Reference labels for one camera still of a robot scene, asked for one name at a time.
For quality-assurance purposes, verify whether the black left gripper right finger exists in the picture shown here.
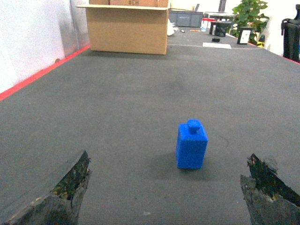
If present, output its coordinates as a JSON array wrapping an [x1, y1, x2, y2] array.
[[240, 154, 300, 225]]

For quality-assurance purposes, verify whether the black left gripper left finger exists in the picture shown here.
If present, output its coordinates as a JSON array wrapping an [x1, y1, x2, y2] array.
[[0, 150, 91, 225]]

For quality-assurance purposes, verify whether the blue block part with knob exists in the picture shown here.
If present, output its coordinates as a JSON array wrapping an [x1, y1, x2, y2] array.
[[175, 119, 209, 169]]

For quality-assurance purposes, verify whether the white flat board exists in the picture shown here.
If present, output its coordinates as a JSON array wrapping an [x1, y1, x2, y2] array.
[[202, 42, 232, 49]]

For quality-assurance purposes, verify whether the framed white sign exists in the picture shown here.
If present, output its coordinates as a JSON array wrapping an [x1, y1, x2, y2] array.
[[237, 27, 252, 45]]

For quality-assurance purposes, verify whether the black office chair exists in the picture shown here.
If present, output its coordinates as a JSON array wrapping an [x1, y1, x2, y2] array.
[[281, 4, 300, 63]]

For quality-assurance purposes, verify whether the green potted plant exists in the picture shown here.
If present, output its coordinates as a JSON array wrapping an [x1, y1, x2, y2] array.
[[230, 0, 269, 45]]

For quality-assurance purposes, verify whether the large cardboard box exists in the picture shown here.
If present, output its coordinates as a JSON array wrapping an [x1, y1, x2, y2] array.
[[78, 0, 170, 55]]

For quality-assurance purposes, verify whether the grey plastic crate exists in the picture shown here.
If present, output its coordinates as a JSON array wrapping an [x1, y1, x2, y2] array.
[[169, 11, 203, 27]]

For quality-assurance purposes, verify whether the black wire basket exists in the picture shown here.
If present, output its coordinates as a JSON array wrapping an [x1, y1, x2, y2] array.
[[209, 21, 232, 37]]

